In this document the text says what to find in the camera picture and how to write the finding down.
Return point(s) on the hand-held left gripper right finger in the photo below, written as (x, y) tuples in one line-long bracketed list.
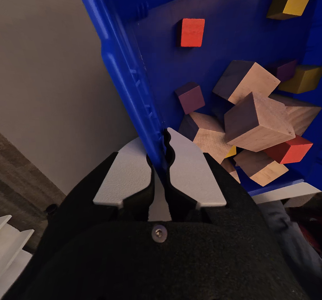
[(193, 179)]

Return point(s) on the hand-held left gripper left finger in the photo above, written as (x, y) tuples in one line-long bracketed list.
[(123, 179)]

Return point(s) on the pile of wooden cubes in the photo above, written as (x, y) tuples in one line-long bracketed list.
[(259, 121)]

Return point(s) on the blue plastic box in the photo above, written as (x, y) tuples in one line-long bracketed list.
[(226, 41)]

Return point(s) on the white slatted object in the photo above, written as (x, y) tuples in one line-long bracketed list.
[(12, 242)]

